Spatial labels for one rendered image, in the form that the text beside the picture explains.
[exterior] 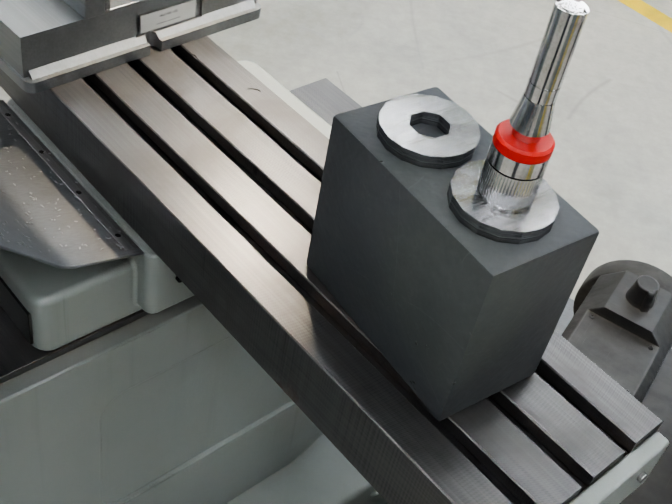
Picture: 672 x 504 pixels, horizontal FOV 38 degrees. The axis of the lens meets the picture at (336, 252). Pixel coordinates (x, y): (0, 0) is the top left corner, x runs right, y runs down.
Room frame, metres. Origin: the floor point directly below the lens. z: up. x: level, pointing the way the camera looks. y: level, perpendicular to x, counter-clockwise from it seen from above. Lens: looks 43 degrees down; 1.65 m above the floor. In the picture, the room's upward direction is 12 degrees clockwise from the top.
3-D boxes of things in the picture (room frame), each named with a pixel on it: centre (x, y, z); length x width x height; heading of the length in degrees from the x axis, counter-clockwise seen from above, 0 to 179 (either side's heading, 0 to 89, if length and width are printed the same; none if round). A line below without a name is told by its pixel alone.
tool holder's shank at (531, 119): (0.63, -0.12, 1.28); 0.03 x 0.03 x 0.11
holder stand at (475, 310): (0.66, -0.09, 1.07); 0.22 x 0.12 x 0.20; 42
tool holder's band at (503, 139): (0.63, -0.12, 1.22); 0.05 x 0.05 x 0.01
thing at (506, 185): (0.63, -0.12, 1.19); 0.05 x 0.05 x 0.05
